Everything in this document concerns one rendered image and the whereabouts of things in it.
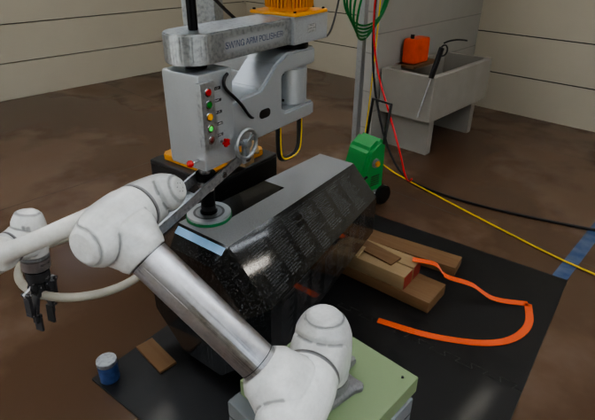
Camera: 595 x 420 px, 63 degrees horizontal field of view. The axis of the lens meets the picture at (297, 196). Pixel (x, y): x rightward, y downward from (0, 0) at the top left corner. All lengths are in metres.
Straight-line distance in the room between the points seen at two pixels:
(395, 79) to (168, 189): 4.17
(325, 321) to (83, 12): 7.40
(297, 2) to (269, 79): 0.40
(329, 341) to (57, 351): 2.06
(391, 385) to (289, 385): 0.45
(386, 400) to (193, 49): 1.42
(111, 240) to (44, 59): 7.08
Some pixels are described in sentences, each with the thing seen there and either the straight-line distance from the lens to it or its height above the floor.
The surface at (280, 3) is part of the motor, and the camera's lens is 2.53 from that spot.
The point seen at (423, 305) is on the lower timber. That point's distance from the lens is 3.12.
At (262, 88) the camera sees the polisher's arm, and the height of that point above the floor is 1.40.
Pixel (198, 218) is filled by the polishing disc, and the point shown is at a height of 0.85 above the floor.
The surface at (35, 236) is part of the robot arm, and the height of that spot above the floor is 1.28.
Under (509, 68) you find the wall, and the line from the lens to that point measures 7.11.
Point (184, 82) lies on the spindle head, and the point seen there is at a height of 1.50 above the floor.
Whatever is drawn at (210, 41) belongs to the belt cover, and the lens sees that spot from 2.04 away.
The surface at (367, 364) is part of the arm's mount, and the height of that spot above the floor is 0.86.
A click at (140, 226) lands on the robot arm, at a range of 1.18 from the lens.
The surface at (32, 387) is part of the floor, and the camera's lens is 2.97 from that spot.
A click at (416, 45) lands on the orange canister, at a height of 1.06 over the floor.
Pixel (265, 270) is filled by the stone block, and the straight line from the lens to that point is 2.24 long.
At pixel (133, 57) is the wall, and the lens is 8.73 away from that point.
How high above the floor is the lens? 2.01
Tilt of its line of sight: 28 degrees down
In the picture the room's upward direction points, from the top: 1 degrees clockwise
